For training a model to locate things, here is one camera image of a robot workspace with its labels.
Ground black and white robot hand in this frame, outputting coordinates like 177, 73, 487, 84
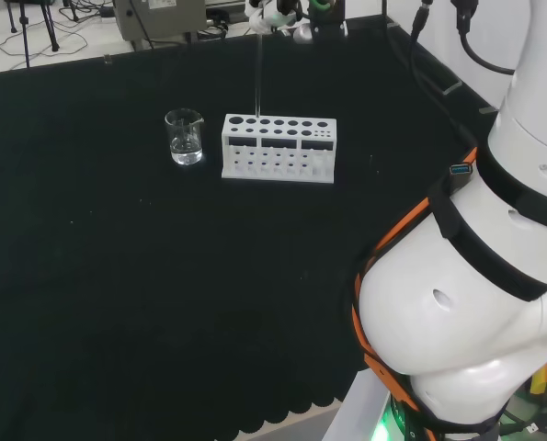
247, 0, 349, 45

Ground clear glass rod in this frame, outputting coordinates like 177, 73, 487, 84
255, 30, 264, 117

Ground white test tube rack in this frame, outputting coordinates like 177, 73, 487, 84
220, 113, 338, 185

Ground grey equipment box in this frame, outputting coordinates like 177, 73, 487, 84
113, 0, 208, 44

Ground clear glass beaker with water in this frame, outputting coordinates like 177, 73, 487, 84
164, 108, 205, 167

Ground black tripod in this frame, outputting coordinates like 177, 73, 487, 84
5, 0, 62, 70

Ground black bench cloth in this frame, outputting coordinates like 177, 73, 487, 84
0, 16, 504, 441

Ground black cable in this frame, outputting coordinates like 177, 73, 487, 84
453, 0, 518, 75
408, 0, 481, 146

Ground orange cable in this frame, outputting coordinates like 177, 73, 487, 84
351, 146, 480, 441

